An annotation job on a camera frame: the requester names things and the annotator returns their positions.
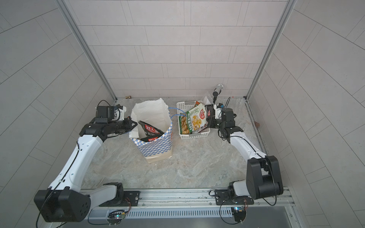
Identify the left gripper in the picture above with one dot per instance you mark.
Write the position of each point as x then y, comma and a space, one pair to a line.
125, 124

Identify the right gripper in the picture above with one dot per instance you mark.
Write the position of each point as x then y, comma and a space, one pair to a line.
210, 125

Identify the red seasoning packet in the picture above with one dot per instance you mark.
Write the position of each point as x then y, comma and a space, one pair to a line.
210, 111

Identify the mapo tofu sauce packet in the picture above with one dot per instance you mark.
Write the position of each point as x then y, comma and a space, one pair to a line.
194, 120

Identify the checkered paper bag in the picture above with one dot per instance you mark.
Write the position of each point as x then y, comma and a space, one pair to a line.
157, 114

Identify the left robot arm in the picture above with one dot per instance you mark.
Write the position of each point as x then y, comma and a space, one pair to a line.
63, 201

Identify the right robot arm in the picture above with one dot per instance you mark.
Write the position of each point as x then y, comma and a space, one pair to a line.
263, 176

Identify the black microphone stand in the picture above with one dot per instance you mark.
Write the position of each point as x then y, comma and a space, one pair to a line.
214, 99

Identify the white perforated plastic basket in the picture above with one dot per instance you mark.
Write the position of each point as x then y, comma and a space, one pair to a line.
183, 107

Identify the left circuit board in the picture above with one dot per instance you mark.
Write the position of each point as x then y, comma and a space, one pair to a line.
117, 215

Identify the circuit board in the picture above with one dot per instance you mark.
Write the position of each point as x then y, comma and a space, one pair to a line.
117, 215
239, 214

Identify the right circuit board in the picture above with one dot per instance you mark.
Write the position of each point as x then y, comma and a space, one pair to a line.
239, 214

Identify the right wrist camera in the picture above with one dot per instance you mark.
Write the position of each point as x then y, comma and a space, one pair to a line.
218, 110

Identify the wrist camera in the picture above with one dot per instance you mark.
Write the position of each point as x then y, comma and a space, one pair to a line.
108, 114
218, 110

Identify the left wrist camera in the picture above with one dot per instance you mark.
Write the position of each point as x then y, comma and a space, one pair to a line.
108, 114

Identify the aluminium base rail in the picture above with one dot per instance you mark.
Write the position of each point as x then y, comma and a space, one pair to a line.
189, 203

